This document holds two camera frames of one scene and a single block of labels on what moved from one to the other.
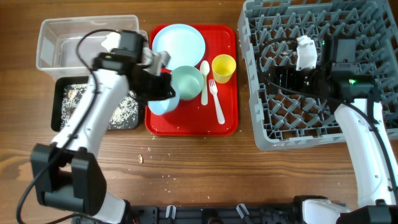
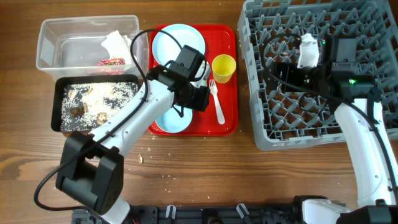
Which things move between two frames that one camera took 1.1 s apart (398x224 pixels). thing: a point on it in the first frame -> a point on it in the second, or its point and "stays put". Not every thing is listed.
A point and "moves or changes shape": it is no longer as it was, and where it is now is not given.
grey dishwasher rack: (267, 28) stays put
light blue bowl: (165, 106) moves or changes shape
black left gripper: (165, 91) -> (202, 101)
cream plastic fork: (220, 113) stays put
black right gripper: (282, 73) stays put
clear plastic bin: (66, 48) stays put
